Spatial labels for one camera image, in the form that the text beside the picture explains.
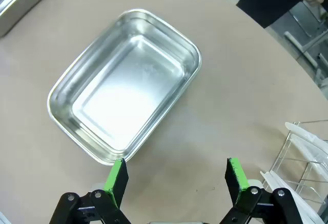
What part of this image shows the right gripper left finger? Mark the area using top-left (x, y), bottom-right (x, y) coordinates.
top-left (49, 158), bottom-right (134, 224)

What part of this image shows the metal wire lid rack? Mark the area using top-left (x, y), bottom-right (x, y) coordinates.
top-left (271, 120), bottom-right (328, 204)

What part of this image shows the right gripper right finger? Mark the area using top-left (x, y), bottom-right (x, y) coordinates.
top-left (220, 157), bottom-right (321, 224)

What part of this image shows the rectangular stainless steel container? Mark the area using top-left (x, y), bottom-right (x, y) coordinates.
top-left (47, 8), bottom-right (202, 167)
top-left (0, 0), bottom-right (58, 38)

